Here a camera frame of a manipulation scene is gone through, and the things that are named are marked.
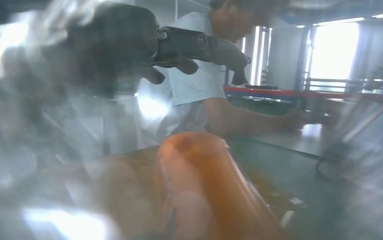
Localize white table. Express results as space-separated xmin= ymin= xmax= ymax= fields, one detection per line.
xmin=254 ymin=122 xmax=332 ymax=157

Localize person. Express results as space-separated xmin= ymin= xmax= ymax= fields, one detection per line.
xmin=135 ymin=0 xmax=335 ymax=150

